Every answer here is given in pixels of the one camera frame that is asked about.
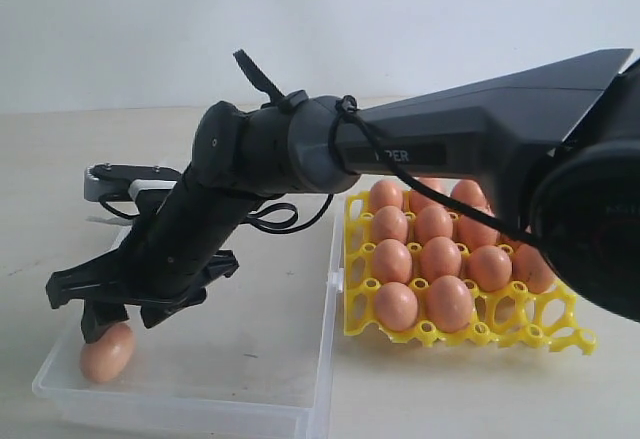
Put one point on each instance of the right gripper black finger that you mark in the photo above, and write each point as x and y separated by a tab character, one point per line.
98	317

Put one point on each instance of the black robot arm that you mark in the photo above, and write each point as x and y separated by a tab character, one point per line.
547	156

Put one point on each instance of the yellow plastic egg tray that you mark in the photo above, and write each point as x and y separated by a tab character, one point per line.
505	317

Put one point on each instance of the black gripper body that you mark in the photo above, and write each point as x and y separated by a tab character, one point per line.
172	252

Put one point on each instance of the clear plastic tray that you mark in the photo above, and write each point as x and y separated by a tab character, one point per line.
253	361

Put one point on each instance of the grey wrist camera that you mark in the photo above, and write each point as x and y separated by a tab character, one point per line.
107	178

